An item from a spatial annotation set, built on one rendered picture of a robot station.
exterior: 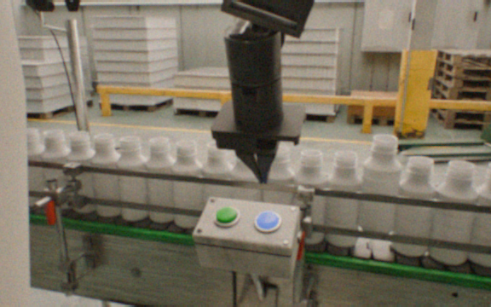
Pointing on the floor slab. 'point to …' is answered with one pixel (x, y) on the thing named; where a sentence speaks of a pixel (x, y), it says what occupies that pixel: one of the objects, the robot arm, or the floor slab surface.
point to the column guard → (417, 120)
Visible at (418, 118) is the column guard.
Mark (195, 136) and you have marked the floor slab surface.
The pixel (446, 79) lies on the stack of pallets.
